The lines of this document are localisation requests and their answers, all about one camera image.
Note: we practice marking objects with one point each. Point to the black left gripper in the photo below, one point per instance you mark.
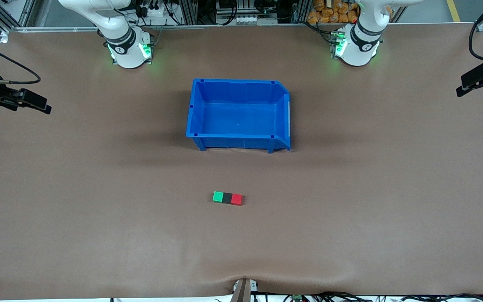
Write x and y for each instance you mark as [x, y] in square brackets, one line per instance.
[481, 76]

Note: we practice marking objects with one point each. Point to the green cube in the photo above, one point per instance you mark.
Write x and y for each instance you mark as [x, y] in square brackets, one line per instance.
[218, 196]

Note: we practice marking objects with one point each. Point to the red cube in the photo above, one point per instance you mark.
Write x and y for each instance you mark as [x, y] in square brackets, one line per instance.
[237, 199]

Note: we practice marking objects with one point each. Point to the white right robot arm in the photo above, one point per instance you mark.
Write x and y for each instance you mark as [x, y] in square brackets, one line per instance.
[120, 37]

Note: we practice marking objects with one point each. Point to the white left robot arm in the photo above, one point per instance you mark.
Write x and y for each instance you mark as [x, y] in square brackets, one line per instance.
[357, 44]

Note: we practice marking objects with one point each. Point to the black cube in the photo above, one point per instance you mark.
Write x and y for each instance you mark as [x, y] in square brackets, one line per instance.
[227, 198]

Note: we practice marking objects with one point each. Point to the white power strip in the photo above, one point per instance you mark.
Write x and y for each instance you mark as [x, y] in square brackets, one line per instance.
[157, 11]

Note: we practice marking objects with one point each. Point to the orange packet pile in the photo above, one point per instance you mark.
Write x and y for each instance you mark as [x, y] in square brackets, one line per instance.
[333, 10]

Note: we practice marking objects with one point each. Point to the blue plastic storage bin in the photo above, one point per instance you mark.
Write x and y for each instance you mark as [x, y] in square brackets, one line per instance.
[237, 117]

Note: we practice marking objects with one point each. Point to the grey connector strip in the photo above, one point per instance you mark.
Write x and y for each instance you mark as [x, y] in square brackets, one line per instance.
[245, 19]

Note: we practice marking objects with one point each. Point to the brown table mat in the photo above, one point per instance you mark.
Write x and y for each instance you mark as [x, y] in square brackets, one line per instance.
[241, 235]

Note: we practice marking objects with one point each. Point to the metal table clamp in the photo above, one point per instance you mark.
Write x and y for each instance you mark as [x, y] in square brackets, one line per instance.
[241, 293]

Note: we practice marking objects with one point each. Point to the aluminium table edge rail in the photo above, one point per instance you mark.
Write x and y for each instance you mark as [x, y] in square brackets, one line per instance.
[224, 26]

